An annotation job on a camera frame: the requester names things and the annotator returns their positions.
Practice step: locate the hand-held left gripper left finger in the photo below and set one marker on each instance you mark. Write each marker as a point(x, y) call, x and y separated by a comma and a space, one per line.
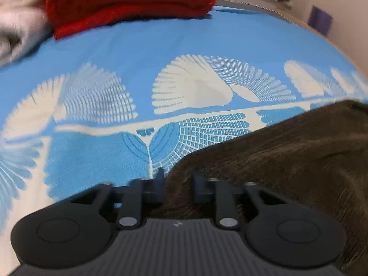
point(159, 187)

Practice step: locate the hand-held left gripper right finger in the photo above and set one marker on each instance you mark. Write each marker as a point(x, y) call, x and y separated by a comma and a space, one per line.
point(198, 188)

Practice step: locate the blue printed bed sheet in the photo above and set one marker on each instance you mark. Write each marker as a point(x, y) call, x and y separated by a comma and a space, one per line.
point(172, 40)

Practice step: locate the red folded blanket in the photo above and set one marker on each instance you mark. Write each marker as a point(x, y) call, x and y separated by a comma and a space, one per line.
point(129, 0)

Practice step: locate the cream fleece folded blanket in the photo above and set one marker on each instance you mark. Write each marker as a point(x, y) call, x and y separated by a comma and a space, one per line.
point(17, 28)

